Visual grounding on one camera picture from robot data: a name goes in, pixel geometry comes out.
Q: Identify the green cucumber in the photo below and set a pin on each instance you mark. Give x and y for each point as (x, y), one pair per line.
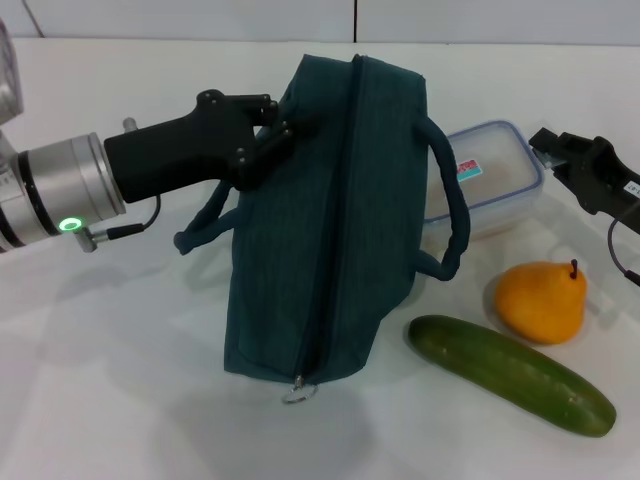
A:
(510, 372)

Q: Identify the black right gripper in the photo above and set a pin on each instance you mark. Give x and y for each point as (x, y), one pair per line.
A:
(605, 175)

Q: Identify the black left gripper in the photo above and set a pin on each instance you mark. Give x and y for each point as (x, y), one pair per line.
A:
(170, 155)

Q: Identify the clear container with blue lid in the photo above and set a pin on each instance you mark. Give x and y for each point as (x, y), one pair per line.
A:
(505, 170)

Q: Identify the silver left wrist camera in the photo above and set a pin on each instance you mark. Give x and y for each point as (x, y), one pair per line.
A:
(7, 80)

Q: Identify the dark teal fabric bag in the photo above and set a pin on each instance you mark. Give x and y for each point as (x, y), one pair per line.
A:
(340, 225)

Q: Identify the orange pear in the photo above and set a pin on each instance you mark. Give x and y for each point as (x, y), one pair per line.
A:
(540, 305)

